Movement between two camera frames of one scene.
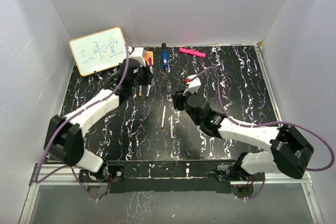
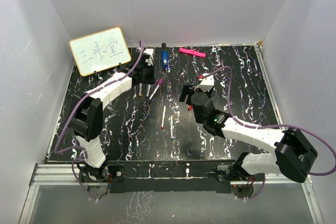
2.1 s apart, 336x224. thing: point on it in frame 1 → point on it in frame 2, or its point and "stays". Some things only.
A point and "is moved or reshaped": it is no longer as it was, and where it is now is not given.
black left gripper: [149, 76] stays
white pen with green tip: [171, 128] stays
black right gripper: [179, 98] → [187, 90]
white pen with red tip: [162, 127] stays
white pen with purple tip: [150, 65] is moved or reshaped
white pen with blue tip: [148, 89] stays
